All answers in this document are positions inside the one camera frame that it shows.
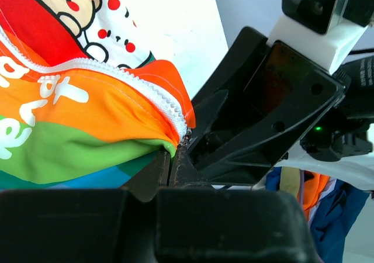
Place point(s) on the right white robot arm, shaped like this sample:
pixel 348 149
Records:
pixel 356 170

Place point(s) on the red rainbow kids jacket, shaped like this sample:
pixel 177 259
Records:
pixel 84 102

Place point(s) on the pile of colourful clothes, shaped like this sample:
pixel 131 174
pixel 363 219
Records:
pixel 331 206

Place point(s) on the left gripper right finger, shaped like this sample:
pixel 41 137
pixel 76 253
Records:
pixel 197 223

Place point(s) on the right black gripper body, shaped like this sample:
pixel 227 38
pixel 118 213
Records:
pixel 343 131

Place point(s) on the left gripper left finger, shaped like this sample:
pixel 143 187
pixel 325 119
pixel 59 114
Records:
pixel 83 225

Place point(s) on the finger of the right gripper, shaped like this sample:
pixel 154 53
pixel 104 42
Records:
pixel 244 56
pixel 283 99

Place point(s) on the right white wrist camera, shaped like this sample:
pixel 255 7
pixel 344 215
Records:
pixel 324 31

